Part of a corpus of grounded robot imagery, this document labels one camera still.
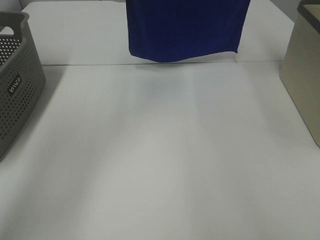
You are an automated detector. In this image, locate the grey perforated plastic basket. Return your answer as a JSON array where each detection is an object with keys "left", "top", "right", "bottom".
[{"left": 0, "top": 11, "right": 46, "bottom": 157}]

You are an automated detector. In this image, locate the beige storage bin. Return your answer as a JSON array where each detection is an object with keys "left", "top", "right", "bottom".
[{"left": 279, "top": 0, "right": 320, "bottom": 146}]

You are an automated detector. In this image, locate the blue towel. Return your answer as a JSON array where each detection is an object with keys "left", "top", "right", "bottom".
[{"left": 125, "top": 0, "right": 250, "bottom": 63}]

